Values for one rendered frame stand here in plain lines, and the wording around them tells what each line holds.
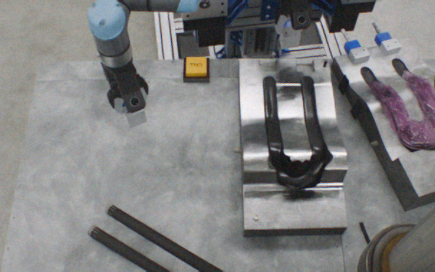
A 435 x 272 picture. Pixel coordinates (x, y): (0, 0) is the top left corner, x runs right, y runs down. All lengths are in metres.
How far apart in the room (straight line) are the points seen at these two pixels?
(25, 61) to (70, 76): 1.17
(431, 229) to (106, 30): 0.78
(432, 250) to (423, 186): 0.90
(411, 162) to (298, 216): 0.33
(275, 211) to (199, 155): 0.28
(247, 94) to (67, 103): 0.54
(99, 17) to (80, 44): 1.70
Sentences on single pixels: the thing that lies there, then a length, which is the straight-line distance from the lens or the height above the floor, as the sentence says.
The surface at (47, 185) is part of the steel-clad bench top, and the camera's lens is 1.47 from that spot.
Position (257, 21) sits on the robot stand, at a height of 0.72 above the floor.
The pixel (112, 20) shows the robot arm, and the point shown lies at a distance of 1.06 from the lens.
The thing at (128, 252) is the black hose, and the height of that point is 0.85.
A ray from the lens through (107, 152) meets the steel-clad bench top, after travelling 1.47.
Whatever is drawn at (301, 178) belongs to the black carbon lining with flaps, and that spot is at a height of 0.87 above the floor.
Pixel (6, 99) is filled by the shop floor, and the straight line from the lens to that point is 2.69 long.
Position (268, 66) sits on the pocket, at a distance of 1.52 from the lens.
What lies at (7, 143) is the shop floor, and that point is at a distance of 2.55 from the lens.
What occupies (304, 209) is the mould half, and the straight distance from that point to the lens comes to 1.32.
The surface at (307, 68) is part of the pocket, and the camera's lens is 1.53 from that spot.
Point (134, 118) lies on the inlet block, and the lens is 1.34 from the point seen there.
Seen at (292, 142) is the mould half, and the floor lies 0.92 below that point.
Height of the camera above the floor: 2.08
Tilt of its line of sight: 62 degrees down
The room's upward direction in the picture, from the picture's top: straight up
